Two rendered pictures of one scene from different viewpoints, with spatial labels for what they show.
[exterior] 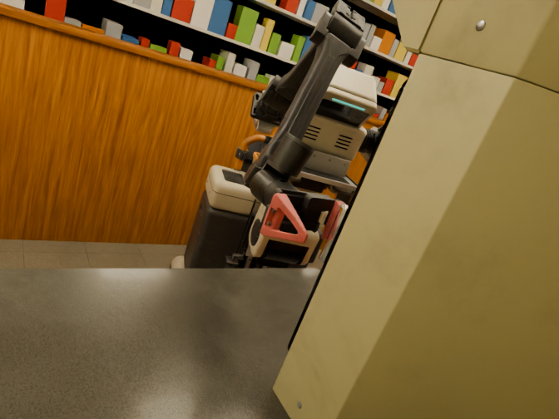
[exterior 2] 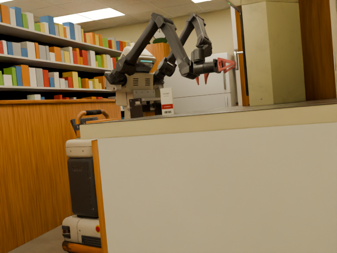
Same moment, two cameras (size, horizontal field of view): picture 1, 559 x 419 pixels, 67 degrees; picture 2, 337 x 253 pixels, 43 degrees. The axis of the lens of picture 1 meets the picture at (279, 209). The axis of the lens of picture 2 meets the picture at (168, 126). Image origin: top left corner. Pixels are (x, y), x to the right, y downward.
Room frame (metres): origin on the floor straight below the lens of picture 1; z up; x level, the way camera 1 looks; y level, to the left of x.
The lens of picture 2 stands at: (-0.98, 1.33, 0.96)
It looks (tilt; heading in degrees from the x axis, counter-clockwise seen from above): 2 degrees down; 327
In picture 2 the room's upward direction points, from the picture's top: 5 degrees counter-clockwise
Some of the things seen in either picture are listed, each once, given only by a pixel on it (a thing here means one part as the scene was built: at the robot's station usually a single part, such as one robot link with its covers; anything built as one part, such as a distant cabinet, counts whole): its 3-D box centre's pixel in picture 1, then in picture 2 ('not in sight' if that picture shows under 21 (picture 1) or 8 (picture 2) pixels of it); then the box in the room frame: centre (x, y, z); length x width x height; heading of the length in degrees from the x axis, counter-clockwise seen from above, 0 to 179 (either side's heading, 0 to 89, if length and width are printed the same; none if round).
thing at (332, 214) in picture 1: (330, 226); (227, 65); (0.61, -0.08, 1.15); 0.09 x 0.07 x 0.07; 39
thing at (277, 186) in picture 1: (289, 204); (211, 67); (0.65, -0.01, 1.15); 0.10 x 0.07 x 0.07; 129
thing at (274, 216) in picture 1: (295, 224); (224, 64); (0.57, -0.03, 1.15); 0.09 x 0.07 x 0.07; 39
